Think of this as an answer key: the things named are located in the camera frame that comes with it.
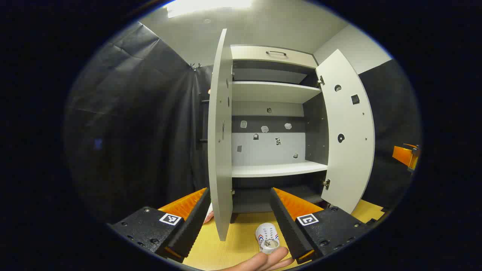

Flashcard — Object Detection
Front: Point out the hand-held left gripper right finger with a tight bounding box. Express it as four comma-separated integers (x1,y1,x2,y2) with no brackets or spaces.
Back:
269,187,371,264

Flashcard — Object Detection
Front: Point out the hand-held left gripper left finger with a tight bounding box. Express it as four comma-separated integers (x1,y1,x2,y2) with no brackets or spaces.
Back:
107,187,211,263

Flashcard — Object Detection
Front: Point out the white shoe with striped side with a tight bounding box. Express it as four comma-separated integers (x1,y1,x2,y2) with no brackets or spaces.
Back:
255,222,280,254

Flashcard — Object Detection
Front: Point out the white shoe cabinet door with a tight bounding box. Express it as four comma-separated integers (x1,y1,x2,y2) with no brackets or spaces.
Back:
208,28,233,241
316,49,375,214

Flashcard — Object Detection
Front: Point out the white shoe cabinet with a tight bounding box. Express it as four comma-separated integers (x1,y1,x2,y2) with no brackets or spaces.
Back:
230,45,330,214

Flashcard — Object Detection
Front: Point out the white cabinet shelf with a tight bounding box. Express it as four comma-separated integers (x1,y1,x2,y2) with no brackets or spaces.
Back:
232,160,328,178
232,81,321,104

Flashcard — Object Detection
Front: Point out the white cabinet drawer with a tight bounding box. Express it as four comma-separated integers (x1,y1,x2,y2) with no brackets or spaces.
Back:
230,45,319,69

